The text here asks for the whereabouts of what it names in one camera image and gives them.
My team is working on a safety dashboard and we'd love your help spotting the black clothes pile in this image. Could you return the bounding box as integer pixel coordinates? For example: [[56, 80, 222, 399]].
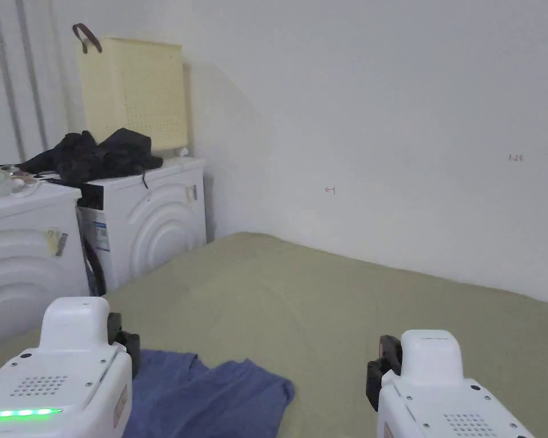
[[15, 127, 164, 189]]

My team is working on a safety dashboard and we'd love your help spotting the blue garment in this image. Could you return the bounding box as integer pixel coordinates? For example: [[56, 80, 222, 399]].
[[122, 348, 296, 438]]

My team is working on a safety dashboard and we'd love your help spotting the white washing machine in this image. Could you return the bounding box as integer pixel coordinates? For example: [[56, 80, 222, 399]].
[[35, 156, 207, 297], [0, 165, 91, 356]]

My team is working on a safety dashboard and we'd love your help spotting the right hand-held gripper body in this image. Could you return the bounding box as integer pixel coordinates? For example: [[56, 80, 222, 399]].
[[366, 330, 536, 438]]

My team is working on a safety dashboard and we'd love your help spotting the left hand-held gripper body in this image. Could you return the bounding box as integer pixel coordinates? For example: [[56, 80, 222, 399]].
[[0, 296, 142, 438]]

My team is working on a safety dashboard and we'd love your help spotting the pale yellow laundry basket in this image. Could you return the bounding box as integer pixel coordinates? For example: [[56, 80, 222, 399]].
[[72, 23, 192, 157]]

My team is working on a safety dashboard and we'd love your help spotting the bed with pale green sheet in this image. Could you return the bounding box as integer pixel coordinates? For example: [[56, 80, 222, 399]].
[[0, 231, 548, 438]]

